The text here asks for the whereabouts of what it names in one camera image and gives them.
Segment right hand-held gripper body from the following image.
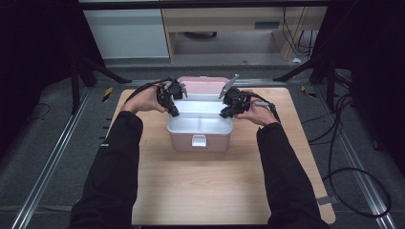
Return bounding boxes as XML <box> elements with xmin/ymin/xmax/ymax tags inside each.
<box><xmin>219</xmin><ymin>73</ymin><xmax>252</xmax><ymax>115</ymax></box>

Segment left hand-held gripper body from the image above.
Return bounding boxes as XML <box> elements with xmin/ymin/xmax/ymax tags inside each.
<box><xmin>156</xmin><ymin>79</ymin><xmax>189</xmax><ymax>108</ymax></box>

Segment white divided tray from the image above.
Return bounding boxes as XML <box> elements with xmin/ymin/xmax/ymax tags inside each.
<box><xmin>168</xmin><ymin>100</ymin><xmax>233</xmax><ymax>135</ymax></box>

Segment pink storage box with lid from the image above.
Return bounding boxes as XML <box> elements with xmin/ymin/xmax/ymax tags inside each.
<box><xmin>166</xmin><ymin>75</ymin><xmax>235</xmax><ymax>153</ymax></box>

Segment person's right hand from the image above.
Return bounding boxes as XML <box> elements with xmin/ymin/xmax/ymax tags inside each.
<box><xmin>233</xmin><ymin>89</ymin><xmax>279</xmax><ymax>127</ymax></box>

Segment person's left hand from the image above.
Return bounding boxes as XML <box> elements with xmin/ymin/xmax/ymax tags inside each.
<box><xmin>120</xmin><ymin>85</ymin><xmax>168</xmax><ymax>115</ymax></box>

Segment yellow black tape strip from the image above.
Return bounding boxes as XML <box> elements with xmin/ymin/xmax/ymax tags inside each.
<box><xmin>101</xmin><ymin>86</ymin><xmax>114</xmax><ymax>103</ymax></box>
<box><xmin>300</xmin><ymin>85</ymin><xmax>318</xmax><ymax>99</ymax></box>

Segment white cabinet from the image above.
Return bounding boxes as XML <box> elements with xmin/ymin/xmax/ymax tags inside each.
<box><xmin>83</xmin><ymin>9</ymin><xmax>170</xmax><ymax>60</ymax></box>

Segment light wooden desk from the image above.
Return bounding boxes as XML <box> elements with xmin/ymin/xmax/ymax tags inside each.
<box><xmin>161</xmin><ymin>7</ymin><xmax>329</xmax><ymax>63</ymax></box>

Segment black metal stand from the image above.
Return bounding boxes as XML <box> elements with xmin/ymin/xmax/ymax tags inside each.
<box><xmin>272</xmin><ymin>52</ymin><xmax>339</xmax><ymax>113</ymax></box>
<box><xmin>70</xmin><ymin>56</ymin><xmax>133</xmax><ymax>115</ymax></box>

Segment grey tape piece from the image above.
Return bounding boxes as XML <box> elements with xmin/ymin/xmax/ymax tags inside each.
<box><xmin>316</xmin><ymin>196</ymin><xmax>339</xmax><ymax>206</ymax></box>

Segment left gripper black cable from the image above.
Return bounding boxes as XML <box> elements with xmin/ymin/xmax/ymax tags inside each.
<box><xmin>125</xmin><ymin>78</ymin><xmax>174</xmax><ymax>103</ymax></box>

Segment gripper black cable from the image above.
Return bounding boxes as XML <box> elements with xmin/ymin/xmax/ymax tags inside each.
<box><xmin>125</xmin><ymin>78</ymin><xmax>174</xmax><ymax>103</ymax></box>
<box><xmin>245</xmin><ymin>91</ymin><xmax>393</xmax><ymax>219</ymax></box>

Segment black hanging cables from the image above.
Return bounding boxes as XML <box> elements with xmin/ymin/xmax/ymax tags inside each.
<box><xmin>281</xmin><ymin>7</ymin><xmax>319</xmax><ymax>58</ymax></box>

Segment thin black floor cable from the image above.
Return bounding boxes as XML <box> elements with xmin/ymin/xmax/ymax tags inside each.
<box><xmin>27</xmin><ymin>102</ymin><xmax>52</xmax><ymax>124</ymax></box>

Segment long metal floor rail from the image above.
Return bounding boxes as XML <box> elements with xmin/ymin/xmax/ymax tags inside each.
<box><xmin>11</xmin><ymin>87</ymin><xmax>94</xmax><ymax>229</ymax></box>
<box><xmin>313</xmin><ymin>85</ymin><xmax>399</xmax><ymax>229</ymax></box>

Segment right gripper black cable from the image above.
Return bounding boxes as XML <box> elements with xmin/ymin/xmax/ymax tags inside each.
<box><xmin>245</xmin><ymin>91</ymin><xmax>393</xmax><ymax>219</ymax></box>

